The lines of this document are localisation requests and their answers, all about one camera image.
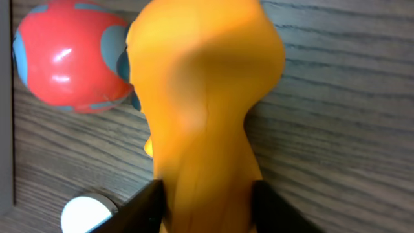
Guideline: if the red ball with eye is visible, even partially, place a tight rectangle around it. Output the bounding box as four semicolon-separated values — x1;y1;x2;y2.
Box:
12;0;133;113

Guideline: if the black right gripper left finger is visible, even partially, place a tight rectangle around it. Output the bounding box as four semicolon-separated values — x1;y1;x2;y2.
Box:
91;180;165;233

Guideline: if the orange dinosaur figure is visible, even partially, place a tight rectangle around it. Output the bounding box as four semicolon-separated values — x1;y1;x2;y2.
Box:
126;0;285;232

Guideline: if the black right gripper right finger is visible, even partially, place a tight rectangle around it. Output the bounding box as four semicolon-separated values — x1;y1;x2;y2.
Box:
252;180;323;233

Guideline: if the white box with pink interior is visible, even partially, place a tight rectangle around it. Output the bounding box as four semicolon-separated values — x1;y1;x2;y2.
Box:
1;0;14;215

